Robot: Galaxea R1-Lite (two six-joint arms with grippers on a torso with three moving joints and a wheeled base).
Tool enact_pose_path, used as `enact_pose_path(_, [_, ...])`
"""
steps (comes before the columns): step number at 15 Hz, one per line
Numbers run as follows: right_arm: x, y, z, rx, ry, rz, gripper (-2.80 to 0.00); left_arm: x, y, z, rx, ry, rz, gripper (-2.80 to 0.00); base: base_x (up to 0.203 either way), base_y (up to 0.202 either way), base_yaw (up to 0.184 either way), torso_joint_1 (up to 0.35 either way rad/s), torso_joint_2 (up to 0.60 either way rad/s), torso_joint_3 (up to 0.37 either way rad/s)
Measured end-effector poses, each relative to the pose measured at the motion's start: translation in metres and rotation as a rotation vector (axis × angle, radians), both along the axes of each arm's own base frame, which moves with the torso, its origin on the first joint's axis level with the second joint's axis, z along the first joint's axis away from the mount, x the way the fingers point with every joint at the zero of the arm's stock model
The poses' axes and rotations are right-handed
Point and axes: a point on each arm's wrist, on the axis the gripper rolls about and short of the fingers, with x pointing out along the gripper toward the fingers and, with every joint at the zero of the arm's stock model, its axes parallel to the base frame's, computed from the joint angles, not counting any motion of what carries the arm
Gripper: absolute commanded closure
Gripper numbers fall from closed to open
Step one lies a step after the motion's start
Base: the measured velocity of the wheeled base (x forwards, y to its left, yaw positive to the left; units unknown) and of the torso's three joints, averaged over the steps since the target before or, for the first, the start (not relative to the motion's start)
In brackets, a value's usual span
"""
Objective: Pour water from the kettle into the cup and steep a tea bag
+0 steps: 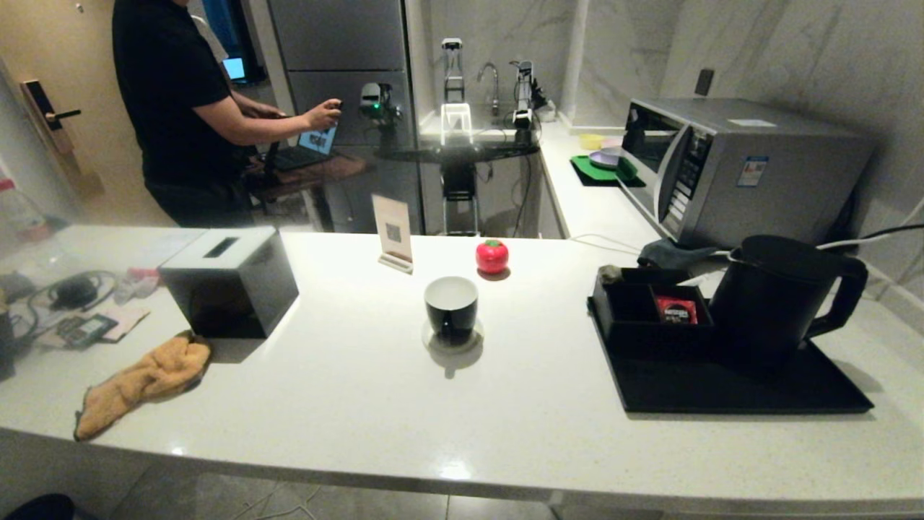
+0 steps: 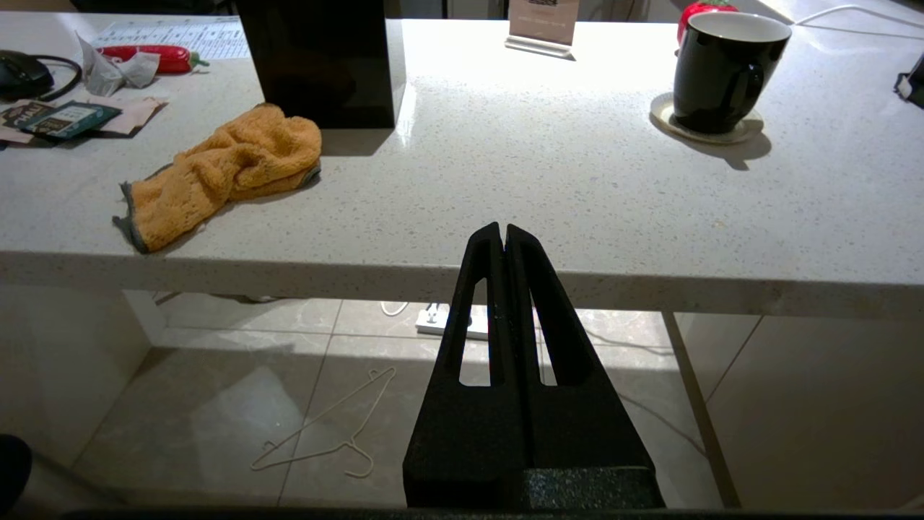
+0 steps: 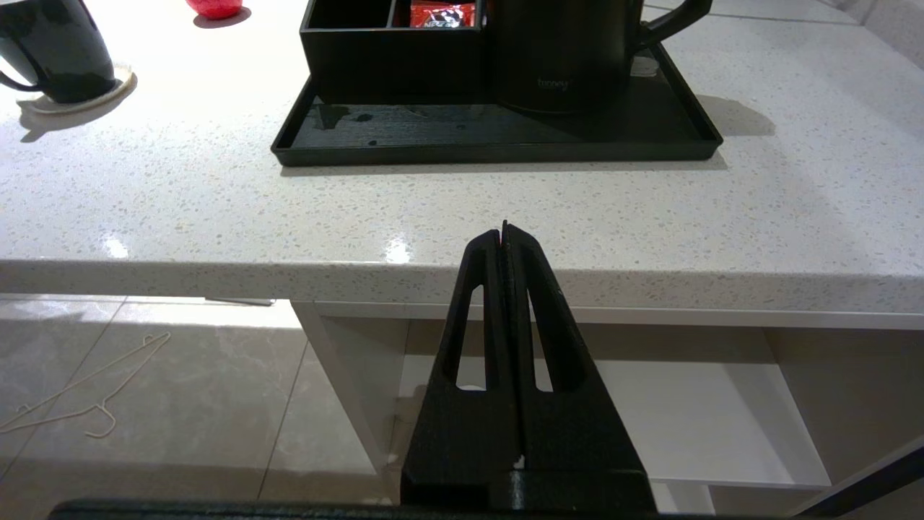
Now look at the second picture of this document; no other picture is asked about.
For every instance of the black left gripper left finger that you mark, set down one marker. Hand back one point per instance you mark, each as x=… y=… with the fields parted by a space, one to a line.
x=462 y=433

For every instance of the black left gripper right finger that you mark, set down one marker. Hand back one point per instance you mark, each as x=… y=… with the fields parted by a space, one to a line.
x=577 y=433

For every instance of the teal card packet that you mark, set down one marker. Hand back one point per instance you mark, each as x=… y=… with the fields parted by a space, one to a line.
x=72 y=118

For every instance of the white power strip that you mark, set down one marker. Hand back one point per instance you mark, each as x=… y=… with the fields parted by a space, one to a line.
x=440 y=321

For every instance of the round white coaster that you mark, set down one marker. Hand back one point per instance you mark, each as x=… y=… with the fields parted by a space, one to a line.
x=660 y=108

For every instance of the orange terry cloth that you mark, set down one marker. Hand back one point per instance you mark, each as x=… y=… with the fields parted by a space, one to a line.
x=231 y=166

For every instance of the black mug white inside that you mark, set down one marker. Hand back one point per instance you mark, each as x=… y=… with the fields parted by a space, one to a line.
x=722 y=72

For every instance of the black glossy tissue box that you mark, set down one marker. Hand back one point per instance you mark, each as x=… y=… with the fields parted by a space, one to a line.
x=317 y=65

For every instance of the QR code sign card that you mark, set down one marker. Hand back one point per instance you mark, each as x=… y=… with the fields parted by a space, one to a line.
x=541 y=22

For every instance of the red tomato shaped timer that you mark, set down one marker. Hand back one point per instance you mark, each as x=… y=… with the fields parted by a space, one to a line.
x=689 y=18

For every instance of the black rounded object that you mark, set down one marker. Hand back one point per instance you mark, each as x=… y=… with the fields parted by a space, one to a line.
x=11 y=469

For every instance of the pink paper envelope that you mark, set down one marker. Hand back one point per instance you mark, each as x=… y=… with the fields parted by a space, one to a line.
x=137 y=112

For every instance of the printed white paper sheet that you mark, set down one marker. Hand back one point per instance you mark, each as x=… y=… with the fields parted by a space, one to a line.
x=180 y=36

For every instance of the black compartment organizer box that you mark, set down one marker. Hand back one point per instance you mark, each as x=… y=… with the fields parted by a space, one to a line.
x=913 y=79

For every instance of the red chili pepper toy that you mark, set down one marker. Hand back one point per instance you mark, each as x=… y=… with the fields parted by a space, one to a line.
x=148 y=58

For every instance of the crumpled white paper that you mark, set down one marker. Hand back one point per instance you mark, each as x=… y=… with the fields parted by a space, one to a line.
x=108 y=72

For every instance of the dark printed packet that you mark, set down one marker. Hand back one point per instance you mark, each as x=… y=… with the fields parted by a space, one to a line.
x=22 y=114

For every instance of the black computer mouse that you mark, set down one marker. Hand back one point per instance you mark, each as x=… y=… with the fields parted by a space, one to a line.
x=22 y=72

